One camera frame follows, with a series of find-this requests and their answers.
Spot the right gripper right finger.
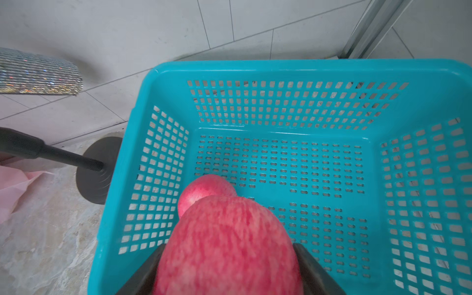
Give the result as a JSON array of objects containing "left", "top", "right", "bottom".
[{"left": 293, "top": 243, "right": 346, "bottom": 295}]

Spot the microphone on black stand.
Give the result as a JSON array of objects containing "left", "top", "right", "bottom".
[{"left": 1, "top": 48, "right": 122, "bottom": 205}]

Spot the red apple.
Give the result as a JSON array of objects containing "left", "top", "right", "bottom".
[
  {"left": 152, "top": 196, "right": 304, "bottom": 295},
  {"left": 178, "top": 175, "right": 237, "bottom": 218}
]

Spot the plain pink plastic bag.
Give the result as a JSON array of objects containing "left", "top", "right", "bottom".
[{"left": 1, "top": 158, "right": 55, "bottom": 224}]

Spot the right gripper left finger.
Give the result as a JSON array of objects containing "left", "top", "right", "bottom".
[{"left": 116, "top": 244, "right": 166, "bottom": 295}]

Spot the teal plastic basket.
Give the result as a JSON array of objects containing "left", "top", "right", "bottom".
[{"left": 87, "top": 59, "right": 472, "bottom": 295}]

